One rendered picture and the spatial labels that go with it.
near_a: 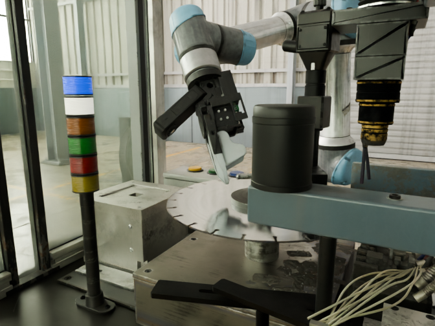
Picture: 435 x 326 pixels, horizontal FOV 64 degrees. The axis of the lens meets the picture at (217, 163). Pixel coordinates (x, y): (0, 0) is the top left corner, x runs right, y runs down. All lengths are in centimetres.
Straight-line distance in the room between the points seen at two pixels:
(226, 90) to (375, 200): 41
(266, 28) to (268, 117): 73
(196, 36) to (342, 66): 49
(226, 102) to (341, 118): 51
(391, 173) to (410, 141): 575
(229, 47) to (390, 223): 54
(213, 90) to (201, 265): 32
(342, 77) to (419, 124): 543
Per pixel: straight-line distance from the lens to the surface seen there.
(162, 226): 80
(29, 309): 77
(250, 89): 706
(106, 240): 82
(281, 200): 34
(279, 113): 31
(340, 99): 107
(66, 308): 74
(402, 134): 647
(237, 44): 78
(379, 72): 52
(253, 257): 62
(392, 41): 52
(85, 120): 60
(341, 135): 109
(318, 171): 56
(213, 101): 64
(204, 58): 68
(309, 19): 58
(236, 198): 59
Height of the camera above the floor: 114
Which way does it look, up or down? 12 degrees down
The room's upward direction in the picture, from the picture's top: straight up
